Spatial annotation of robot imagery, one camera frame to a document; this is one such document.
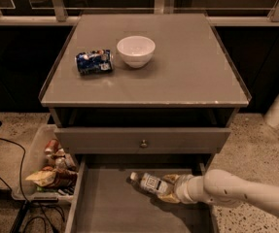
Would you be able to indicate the clear plastic storage bin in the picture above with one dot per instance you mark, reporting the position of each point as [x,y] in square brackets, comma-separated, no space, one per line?
[35,160]

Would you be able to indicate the brown snack bag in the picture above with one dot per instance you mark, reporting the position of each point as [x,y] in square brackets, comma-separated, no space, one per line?
[64,178]

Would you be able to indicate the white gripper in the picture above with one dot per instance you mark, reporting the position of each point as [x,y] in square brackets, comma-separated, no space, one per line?
[182,187]

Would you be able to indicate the red soda can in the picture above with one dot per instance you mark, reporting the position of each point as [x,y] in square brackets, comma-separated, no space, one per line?
[52,146]

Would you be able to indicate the brass drawer knob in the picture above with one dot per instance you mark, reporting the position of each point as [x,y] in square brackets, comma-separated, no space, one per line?
[143,144]

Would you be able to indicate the grey open middle drawer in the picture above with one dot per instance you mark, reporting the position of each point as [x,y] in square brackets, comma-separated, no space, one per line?
[106,201]

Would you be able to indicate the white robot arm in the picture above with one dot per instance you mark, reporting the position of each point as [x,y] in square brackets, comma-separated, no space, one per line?
[245,172]

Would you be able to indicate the white ceramic bowl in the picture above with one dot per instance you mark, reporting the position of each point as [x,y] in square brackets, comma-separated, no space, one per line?
[136,51]

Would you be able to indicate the blue crushed soda can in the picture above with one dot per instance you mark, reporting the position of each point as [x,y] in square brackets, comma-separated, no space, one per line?
[94,62]

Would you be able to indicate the yellow snack bag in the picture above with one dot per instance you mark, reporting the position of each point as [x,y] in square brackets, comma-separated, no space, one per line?
[42,178]

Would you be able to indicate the grey drawer cabinet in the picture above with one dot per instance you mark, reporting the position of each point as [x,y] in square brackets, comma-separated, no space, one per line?
[189,82]

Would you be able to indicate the clear plastic water bottle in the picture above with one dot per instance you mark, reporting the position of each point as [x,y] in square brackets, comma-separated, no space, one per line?
[151,184]

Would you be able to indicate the grey top drawer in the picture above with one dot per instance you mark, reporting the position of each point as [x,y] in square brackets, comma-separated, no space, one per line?
[126,140]

